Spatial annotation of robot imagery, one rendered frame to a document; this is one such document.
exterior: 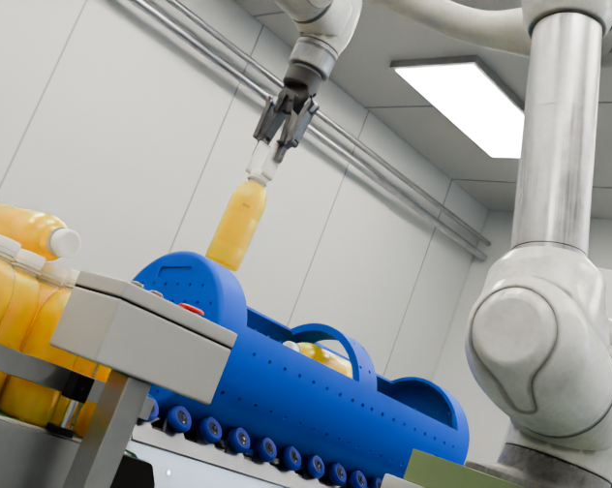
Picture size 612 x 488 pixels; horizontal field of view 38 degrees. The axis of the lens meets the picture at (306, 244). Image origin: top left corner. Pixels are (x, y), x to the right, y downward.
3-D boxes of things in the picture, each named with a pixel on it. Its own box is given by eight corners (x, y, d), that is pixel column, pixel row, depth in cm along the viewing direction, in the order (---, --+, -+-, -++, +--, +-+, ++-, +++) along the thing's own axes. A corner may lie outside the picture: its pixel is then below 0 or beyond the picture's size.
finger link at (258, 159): (261, 140, 176) (260, 139, 177) (247, 171, 175) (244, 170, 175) (271, 147, 178) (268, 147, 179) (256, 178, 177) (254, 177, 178)
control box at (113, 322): (210, 406, 115) (239, 332, 117) (93, 361, 101) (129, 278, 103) (163, 387, 122) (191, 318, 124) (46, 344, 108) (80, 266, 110)
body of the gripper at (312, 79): (331, 83, 179) (314, 123, 177) (302, 81, 185) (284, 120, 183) (310, 63, 174) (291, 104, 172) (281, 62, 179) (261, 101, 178)
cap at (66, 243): (46, 231, 118) (54, 233, 117) (72, 225, 121) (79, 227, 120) (51, 259, 119) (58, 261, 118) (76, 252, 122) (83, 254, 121)
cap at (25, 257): (46, 274, 117) (52, 261, 117) (24, 263, 114) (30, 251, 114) (28, 268, 119) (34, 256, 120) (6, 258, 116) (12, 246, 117)
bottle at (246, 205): (203, 259, 175) (240, 175, 178) (236, 273, 175) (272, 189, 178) (203, 256, 168) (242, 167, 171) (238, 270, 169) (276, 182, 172)
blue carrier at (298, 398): (457, 513, 199) (480, 390, 207) (192, 419, 137) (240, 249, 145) (355, 491, 217) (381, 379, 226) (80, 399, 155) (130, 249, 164)
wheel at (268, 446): (276, 438, 161) (268, 442, 162) (260, 433, 158) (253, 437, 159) (280, 461, 159) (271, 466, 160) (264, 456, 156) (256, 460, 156)
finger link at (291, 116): (301, 104, 179) (306, 103, 178) (287, 152, 176) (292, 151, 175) (290, 93, 176) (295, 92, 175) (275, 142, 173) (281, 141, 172)
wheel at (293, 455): (301, 447, 167) (292, 451, 167) (287, 442, 163) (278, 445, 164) (305, 470, 164) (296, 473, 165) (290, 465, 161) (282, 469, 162)
